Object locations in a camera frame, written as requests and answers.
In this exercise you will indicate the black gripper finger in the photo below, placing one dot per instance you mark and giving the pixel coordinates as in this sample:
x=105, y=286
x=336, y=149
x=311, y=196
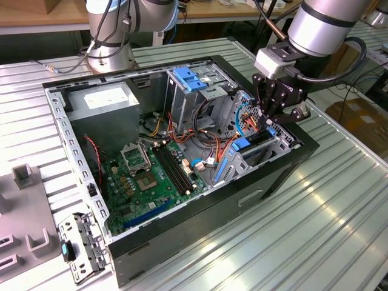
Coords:
x=294, y=115
x=260, y=91

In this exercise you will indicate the hard disk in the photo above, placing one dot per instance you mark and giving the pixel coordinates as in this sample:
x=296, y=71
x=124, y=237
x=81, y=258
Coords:
x=241, y=145

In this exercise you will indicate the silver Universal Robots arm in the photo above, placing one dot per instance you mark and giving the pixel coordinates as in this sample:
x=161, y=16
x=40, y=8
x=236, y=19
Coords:
x=321, y=33

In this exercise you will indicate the large brown cardboard box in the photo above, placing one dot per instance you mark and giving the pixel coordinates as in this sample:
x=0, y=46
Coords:
x=360, y=115

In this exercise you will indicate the blue plastic drive latch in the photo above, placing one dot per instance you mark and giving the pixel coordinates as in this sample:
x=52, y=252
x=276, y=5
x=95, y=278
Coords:
x=189, y=82

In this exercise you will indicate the grey metal drive cage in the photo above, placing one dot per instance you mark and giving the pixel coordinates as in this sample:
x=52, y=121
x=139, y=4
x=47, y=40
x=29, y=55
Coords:
x=185, y=106

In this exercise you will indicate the long wooden desk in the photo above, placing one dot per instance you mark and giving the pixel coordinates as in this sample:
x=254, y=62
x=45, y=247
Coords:
x=218, y=13

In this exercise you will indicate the metal slat side table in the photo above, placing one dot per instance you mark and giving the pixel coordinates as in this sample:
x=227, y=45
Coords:
x=376, y=36

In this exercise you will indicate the black RAM slot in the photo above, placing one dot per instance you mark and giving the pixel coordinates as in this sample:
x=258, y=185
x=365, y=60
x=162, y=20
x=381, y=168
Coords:
x=176, y=169
x=170, y=169
x=166, y=170
x=180, y=168

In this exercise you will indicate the square CPU socket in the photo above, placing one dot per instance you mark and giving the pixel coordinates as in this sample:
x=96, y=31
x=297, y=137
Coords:
x=146, y=182

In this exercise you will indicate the black open PC case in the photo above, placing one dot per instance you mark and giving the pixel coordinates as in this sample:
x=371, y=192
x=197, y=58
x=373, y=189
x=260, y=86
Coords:
x=197, y=230

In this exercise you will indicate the grey power supply unit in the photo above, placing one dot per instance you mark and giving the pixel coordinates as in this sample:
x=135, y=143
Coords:
x=103, y=121

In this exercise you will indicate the green motherboard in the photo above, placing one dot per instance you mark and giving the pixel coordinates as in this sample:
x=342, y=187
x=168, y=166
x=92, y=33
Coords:
x=142, y=200

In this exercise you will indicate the white four pin power socket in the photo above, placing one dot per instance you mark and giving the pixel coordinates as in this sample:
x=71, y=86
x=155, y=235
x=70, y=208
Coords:
x=114, y=169

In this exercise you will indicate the blue expansion slot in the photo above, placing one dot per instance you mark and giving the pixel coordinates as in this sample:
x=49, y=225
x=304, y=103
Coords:
x=148, y=214

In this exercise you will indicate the black case fan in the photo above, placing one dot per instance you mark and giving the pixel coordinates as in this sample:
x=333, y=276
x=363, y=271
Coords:
x=91, y=169

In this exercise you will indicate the grey parts rack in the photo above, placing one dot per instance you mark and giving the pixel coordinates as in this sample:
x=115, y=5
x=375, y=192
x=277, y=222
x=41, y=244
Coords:
x=18, y=209

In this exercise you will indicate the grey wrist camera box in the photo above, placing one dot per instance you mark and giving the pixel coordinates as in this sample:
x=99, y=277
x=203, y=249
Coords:
x=269, y=65

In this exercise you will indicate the grey card retention bracket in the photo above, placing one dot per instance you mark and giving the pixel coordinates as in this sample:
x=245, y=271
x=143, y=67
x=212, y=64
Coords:
x=88, y=242

